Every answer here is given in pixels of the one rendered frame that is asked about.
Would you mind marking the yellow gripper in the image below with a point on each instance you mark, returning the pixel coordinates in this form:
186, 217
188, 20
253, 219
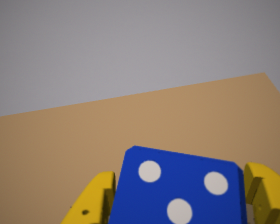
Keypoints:
262, 190

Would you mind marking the blue die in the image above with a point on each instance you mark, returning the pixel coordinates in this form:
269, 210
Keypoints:
164, 187

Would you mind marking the tan mat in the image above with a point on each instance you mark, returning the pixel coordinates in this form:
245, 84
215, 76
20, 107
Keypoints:
49, 156

